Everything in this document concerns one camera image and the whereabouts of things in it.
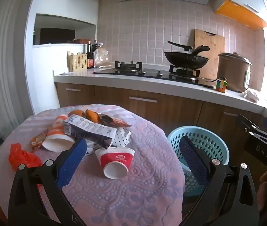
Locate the white curtain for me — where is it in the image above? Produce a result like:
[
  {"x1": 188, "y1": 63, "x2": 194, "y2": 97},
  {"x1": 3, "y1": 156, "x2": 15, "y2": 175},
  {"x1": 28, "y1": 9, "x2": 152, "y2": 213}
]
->
[{"x1": 0, "y1": 0, "x2": 36, "y2": 146}]

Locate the black gas stove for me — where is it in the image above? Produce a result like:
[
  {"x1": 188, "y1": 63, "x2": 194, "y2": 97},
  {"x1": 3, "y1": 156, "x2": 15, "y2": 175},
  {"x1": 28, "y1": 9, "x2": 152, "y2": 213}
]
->
[{"x1": 93, "y1": 61, "x2": 201, "y2": 84}]

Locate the black wok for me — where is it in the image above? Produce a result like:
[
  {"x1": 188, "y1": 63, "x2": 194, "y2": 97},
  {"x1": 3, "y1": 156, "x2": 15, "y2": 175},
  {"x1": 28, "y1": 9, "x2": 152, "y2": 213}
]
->
[{"x1": 164, "y1": 45, "x2": 210, "y2": 70}]

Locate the white crumpled bag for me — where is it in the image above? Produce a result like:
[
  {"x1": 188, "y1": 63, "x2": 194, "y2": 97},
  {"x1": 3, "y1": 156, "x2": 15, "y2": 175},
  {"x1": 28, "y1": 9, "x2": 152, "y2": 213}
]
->
[{"x1": 243, "y1": 88, "x2": 260, "y2": 103}]

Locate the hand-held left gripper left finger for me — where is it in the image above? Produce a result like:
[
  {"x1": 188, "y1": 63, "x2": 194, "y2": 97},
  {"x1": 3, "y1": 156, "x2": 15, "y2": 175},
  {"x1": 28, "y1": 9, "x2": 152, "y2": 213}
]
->
[{"x1": 8, "y1": 138, "x2": 88, "y2": 226}]

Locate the orange snack packet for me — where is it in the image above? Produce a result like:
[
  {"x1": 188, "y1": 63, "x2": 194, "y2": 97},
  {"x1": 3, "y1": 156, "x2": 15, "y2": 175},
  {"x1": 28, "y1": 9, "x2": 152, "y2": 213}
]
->
[{"x1": 29, "y1": 132, "x2": 48, "y2": 152}]

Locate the round table with pink cloth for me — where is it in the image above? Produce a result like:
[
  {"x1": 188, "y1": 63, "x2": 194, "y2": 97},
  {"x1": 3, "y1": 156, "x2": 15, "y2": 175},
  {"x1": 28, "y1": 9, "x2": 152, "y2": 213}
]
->
[{"x1": 0, "y1": 104, "x2": 186, "y2": 226}]

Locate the orange peel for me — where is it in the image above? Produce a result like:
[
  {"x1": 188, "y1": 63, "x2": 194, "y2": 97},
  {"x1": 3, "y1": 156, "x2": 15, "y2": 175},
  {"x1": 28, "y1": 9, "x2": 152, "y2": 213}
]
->
[
  {"x1": 86, "y1": 109, "x2": 101, "y2": 124},
  {"x1": 68, "y1": 109, "x2": 83, "y2": 118}
]

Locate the wooden cutting board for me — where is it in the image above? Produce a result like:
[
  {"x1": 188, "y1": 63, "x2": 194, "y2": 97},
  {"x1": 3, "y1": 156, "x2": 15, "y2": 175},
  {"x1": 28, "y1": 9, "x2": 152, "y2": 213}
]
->
[{"x1": 193, "y1": 29, "x2": 225, "y2": 80}]

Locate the person's right hand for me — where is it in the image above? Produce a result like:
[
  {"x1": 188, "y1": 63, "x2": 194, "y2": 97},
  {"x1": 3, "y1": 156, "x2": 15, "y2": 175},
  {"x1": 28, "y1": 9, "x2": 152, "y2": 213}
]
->
[{"x1": 257, "y1": 169, "x2": 267, "y2": 213}]

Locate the brown snack wrapper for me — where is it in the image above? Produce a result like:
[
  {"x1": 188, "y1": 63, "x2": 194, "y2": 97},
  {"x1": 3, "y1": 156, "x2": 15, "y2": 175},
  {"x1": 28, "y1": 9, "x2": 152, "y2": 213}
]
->
[{"x1": 96, "y1": 112, "x2": 133, "y2": 128}]

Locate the brown rice cooker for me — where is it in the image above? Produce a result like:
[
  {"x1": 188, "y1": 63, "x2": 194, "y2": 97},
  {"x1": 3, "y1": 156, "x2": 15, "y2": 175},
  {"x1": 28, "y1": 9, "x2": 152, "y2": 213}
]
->
[{"x1": 218, "y1": 52, "x2": 252, "y2": 93}]

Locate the polka dot wrapper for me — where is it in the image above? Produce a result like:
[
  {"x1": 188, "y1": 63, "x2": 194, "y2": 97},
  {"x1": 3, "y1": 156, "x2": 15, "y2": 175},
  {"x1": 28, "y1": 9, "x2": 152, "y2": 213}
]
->
[{"x1": 112, "y1": 127, "x2": 131, "y2": 147}]

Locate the light blue plastic basket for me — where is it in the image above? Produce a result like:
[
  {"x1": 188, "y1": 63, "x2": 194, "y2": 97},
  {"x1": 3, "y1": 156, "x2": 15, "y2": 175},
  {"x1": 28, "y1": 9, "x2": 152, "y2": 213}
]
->
[{"x1": 167, "y1": 126, "x2": 230, "y2": 197}]

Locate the orange paper cup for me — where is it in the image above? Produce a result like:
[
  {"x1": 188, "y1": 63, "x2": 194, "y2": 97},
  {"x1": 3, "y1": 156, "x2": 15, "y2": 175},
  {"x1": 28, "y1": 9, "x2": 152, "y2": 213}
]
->
[{"x1": 42, "y1": 114, "x2": 76, "y2": 151}]

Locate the milk carton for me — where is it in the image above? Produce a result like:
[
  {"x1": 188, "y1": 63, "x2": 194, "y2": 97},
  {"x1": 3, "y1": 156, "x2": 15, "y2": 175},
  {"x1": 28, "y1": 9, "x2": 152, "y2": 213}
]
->
[{"x1": 63, "y1": 115, "x2": 117, "y2": 150}]

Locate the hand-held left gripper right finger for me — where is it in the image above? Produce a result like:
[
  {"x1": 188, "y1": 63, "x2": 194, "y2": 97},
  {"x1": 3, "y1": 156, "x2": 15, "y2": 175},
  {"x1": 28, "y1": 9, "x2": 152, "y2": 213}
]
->
[{"x1": 179, "y1": 135, "x2": 259, "y2": 226}]

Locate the red paper cup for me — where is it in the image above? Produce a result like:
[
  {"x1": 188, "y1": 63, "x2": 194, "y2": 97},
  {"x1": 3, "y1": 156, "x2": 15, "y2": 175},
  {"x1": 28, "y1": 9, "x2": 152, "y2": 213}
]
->
[{"x1": 94, "y1": 147, "x2": 135, "y2": 179}]

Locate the soy sauce bottle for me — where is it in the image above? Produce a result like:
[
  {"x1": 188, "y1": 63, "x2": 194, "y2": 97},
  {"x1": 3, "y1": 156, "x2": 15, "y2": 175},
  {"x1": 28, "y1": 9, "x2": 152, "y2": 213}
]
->
[{"x1": 86, "y1": 41, "x2": 94, "y2": 69}]

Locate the black spatula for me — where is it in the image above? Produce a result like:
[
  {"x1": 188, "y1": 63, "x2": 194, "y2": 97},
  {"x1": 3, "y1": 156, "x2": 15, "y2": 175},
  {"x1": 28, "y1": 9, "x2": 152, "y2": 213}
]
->
[{"x1": 167, "y1": 40, "x2": 193, "y2": 52}]

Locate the clear plastic bag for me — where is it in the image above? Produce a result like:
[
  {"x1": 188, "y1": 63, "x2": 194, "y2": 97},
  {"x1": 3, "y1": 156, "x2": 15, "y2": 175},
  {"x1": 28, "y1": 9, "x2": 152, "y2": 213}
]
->
[{"x1": 93, "y1": 43, "x2": 113, "y2": 69}]

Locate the orange wall cabinet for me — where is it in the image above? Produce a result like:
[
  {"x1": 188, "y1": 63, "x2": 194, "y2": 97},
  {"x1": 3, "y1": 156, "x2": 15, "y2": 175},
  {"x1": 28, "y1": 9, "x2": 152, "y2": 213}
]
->
[{"x1": 213, "y1": 0, "x2": 267, "y2": 31}]

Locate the puzzle cube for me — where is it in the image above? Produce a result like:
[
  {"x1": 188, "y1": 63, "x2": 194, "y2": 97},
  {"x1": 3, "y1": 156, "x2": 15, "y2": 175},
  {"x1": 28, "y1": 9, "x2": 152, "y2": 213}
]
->
[{"x1": 216, "y1": 79, "x2": 228, "y2": 92}]

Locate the beige utensil basket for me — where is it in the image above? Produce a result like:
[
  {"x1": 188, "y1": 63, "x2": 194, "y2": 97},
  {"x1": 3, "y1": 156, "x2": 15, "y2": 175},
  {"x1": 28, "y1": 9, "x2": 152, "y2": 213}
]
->
[{"x1": 67, "y1": 50, "x2": 88, "y2": 72}]

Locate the orange plastic bag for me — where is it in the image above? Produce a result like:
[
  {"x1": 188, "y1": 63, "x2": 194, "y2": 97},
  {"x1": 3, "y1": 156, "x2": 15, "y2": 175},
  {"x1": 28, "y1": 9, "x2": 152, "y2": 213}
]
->
[{"x1": 8, "y1": 143, "x2": 43, "y2": 171}]

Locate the kitchen counter with wooden cabinets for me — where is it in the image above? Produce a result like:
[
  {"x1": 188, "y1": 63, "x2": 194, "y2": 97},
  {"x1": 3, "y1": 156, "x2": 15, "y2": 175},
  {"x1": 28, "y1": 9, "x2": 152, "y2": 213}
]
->
[{"x1": 53, "y1": 68, "x2": 267, "y2": 151}]

